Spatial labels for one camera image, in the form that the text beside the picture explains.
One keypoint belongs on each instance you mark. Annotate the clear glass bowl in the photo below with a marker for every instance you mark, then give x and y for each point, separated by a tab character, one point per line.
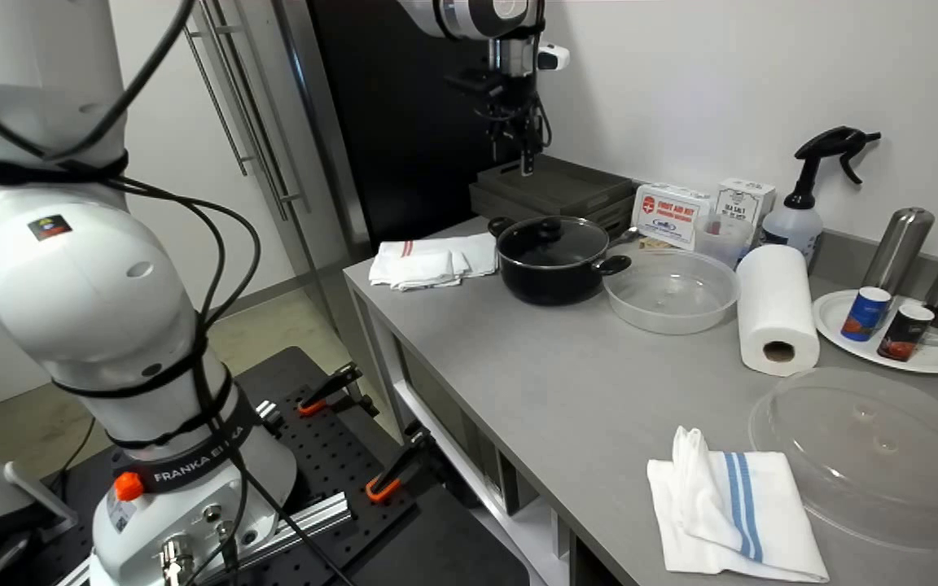
668	293

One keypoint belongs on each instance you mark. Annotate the white towel with red stripe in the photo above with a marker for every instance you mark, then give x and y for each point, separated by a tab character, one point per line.
431	266

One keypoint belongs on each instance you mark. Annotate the aluminium rail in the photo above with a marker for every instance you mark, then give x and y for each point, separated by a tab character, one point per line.
317	516

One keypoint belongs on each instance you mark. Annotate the clear spray bottle black trigger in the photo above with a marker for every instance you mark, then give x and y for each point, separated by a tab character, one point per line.
805	222

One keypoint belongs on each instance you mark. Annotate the small white box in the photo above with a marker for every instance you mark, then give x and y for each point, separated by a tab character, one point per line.
743	217

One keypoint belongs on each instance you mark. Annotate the dark tall refrigerator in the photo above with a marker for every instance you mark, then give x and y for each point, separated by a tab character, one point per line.
404	141

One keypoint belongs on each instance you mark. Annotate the small blue and white jar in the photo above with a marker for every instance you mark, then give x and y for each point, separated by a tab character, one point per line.
863	314

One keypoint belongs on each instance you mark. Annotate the red and white box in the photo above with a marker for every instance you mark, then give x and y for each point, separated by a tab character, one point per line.
668	217

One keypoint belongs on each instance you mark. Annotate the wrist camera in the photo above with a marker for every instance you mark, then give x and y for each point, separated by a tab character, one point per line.
556	58

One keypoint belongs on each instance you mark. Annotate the small dark red jar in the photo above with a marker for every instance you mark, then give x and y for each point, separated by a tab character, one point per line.
903	332

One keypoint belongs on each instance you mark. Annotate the white towel with blue stripes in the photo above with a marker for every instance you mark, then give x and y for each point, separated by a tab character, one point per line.
731	522

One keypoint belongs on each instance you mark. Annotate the white paper towel roll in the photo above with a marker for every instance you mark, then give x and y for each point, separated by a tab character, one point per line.
778	314

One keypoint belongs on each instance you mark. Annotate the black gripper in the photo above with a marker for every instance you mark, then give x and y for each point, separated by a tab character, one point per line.
516	97

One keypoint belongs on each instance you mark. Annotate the black cooking pot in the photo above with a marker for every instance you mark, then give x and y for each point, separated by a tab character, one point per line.
553	289

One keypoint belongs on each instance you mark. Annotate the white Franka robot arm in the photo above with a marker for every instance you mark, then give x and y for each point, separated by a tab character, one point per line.
88	304

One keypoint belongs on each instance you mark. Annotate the black robot table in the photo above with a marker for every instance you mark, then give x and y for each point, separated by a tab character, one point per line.
327	461

